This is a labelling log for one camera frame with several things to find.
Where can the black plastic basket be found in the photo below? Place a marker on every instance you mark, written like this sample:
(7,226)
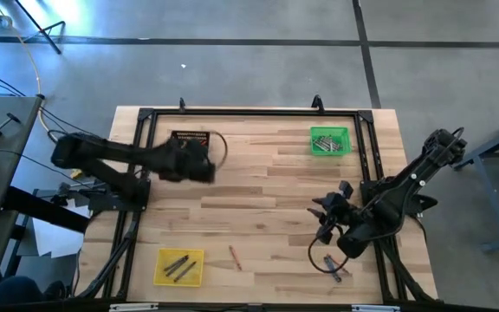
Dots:
(189,133)

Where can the yellow plastic basket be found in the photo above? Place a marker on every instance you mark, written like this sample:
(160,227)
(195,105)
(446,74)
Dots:
(158,281)

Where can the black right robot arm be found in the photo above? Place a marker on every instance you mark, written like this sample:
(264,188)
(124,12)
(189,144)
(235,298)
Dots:
(405,195)

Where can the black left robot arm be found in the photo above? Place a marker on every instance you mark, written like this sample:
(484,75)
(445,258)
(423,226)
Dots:
(102,151)

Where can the black frame clamp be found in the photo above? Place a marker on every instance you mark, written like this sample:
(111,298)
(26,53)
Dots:
(317,103)
(182,104)

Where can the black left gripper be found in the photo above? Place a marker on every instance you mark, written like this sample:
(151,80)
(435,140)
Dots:
(184,162)

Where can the grey metal table frame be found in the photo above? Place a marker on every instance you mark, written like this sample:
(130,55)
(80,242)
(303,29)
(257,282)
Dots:
(490,203)

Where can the white label strip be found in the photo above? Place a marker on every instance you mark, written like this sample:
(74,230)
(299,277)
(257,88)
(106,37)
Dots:
(132,307)
(375,308)

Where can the green plastic basket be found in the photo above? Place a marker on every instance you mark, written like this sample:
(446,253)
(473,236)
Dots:
(345,132)

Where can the black metal table frame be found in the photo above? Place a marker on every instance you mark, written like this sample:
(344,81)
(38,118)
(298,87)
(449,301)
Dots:
(254,112)

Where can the white paper sheet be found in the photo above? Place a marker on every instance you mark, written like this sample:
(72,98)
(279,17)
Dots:
(54,234)

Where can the grey side desk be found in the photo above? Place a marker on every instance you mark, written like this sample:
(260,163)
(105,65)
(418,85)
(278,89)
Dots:
(2,173)

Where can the person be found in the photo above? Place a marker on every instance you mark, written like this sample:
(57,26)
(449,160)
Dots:
(15,290)

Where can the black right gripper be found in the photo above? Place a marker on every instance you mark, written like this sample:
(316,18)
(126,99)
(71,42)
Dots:
(340,212)

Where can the black floor stand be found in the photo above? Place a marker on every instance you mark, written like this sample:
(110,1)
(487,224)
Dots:
(41,28)

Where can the loose grey screws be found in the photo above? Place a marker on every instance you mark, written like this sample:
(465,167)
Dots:
(332,268)

